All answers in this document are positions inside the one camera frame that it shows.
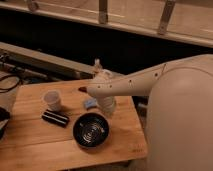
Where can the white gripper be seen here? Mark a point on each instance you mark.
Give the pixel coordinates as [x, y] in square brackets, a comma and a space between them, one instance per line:
[107, 105]

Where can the black ceramic bowl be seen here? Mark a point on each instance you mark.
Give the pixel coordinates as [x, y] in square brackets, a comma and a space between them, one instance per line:
[90, 130]

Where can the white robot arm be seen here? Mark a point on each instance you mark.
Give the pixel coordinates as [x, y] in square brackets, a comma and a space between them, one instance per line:
[179, 126]

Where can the brown oblong object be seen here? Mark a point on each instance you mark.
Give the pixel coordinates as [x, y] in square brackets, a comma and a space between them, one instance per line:
[83, 89]

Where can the small clear bottle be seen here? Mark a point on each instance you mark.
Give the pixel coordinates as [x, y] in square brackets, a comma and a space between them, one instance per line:
[97, 66]

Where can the black rectangular case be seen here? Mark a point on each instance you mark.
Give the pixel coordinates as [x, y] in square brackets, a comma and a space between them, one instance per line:
[55, 118]

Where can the white plastic cup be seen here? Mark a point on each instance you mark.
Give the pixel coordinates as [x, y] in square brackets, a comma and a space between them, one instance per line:
[53, 100]

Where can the dark object at left edge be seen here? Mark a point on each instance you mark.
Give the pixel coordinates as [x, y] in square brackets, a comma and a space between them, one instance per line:
[4, 118]

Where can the metal frame rail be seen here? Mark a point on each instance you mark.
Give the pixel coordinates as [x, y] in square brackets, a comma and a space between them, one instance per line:
[189, 21]

